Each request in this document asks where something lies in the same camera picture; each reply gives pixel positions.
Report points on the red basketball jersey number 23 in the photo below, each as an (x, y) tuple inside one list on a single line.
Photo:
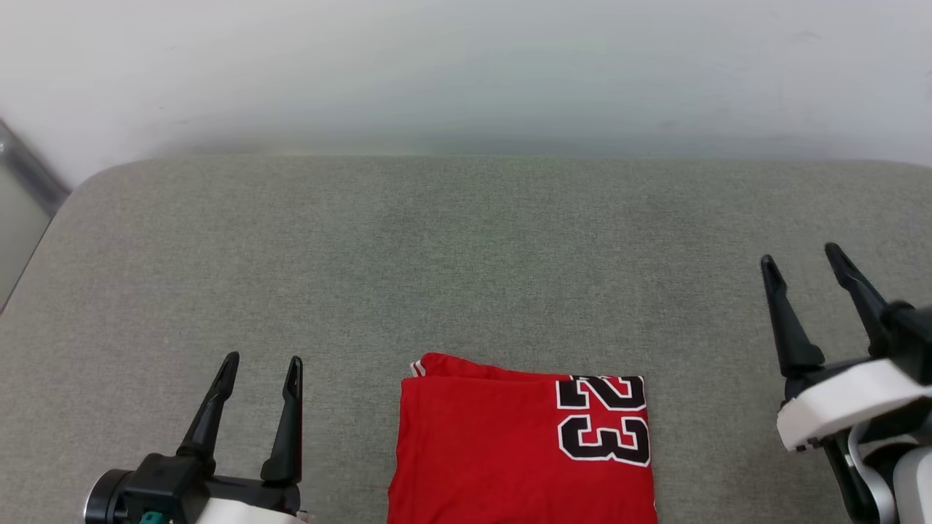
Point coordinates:
[(495, 451)]

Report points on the grey fabric sofa cushion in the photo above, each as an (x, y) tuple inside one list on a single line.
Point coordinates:
[(466, 276)]

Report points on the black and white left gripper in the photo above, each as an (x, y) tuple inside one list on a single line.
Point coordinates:
[(167, 491)]

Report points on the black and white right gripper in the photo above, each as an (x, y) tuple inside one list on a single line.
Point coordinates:
[(844, 404)]

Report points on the grey metal wall strip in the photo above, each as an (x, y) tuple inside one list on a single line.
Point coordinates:
[(29, 171)]

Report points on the white and grey right robot arm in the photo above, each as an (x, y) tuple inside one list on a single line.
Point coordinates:
[(910, 487)]

